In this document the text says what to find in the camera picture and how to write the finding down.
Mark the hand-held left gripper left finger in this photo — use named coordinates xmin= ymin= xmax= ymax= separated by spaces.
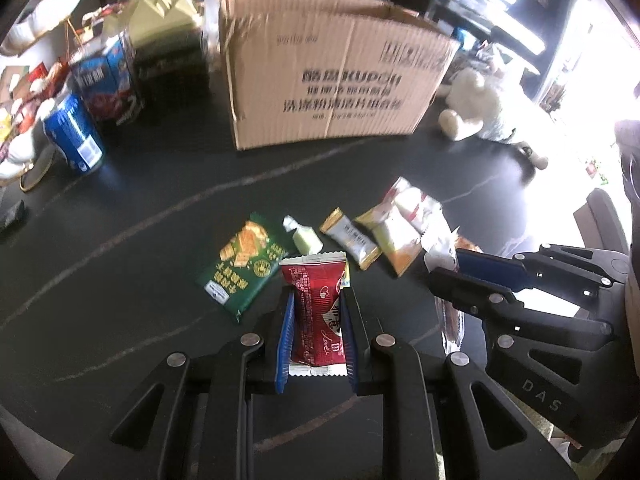
xmin=62 ymin=287 xmax=297 ymax=480

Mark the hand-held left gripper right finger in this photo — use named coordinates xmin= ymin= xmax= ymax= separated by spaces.
xmin=344 ymin=287 xmax=577 ymax=480

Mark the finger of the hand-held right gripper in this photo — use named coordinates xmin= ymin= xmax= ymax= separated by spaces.
xmin=455 ymin=243 xmax=630 ymax=292
xmin=426 ymin=267 xmax=616 ymax=356

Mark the clear snack packet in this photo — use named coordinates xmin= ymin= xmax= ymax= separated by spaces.
xmin=424 ymin=227 xmax=483 ymax=358

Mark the green cracker packet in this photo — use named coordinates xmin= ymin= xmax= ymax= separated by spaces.
xmin=195 ymin=211 xmax=291 ymax=323

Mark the white red snack packet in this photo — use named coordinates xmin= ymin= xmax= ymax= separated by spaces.
xmin=382 ymin=176 xmax=444 ymax=235

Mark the yellow orange snack packet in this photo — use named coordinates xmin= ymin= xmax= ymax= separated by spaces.
xmin=354 ymin=205 xmax=424 ymax=278

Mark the small white green packet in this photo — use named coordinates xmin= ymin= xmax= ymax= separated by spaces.
xmin=282 ymin=215 xmax=324 ymax=256

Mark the grey gold snack bar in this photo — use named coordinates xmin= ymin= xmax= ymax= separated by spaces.
xmin=320 ymin=207 xmax=381 ymax=271

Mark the cardboard box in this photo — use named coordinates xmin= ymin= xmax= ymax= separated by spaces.
xmin=217 ymin=0 xmax=461 ymax=152

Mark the grey chair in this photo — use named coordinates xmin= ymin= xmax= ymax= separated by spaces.
xmin=572 ymin=187 xmax=632 ymax=256

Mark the white plush toy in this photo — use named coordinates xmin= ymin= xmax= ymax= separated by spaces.
xmin=437 ymin=67 xmax=551 ymax=171

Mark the black piano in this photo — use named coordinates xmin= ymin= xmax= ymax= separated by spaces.
xmin=425 ymin=0 xmax=551 ymax=73

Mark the blue soda can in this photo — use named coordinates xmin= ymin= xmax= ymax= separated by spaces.
xmin=42 ymin=92 xmax=107 ymax=176

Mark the dark green box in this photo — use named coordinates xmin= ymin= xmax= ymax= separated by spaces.
xmin=132 ymin=30 xmax=211 ymax=111

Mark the small black remote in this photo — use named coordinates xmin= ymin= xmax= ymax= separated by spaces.
xmin=0 ymin=200 xmax=26 ymax=233

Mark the blue red carton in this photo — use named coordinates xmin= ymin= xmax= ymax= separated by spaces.
xmin=70 ymin=35 xmax=146 ymax=126

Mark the white gold tray stand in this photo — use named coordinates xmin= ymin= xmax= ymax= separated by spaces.
xmin=0 ymin=100 xmax=59 ymax=194

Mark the pale green paper box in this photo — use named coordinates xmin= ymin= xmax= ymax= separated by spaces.
xmin=102 ymin=0 xmax=206 ymax=48

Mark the white shell-shaped tray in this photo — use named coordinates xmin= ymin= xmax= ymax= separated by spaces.
xmin=0 ymin=0 xmax=94 ymax=56

